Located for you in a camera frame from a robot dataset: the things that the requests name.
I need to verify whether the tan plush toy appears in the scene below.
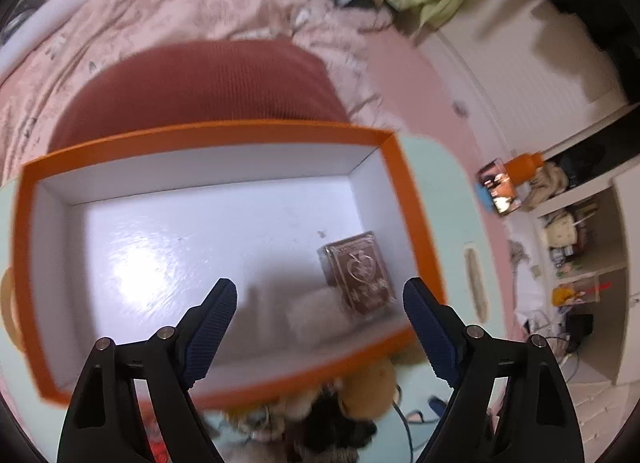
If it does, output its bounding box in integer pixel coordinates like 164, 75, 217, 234
337, 358, 397, 421

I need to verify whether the brown card box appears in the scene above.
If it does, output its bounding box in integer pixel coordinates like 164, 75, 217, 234
319, 231, 396, 321

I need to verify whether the black lace fabric bundle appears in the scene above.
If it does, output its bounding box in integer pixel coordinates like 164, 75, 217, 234
285, 393, 378, 462

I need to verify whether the smartphone on blue stand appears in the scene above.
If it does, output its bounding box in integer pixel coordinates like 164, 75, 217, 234
475, 159, 522, 217

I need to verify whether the orange yellow storage box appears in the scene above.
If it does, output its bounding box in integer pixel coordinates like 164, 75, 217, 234
10, 118, 447, 411

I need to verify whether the white shelf unit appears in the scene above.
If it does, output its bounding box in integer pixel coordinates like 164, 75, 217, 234
530, 106, 639, 384

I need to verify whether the pink floral blanket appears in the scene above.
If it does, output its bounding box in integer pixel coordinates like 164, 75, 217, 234
1, 0, 406, 182

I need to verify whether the white rolled paper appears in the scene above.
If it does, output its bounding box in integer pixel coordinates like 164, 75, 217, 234
0, 0, 88, 82

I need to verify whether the red corduroy cushion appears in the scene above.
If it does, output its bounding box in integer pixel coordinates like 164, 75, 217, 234
49, 40, 349, 151

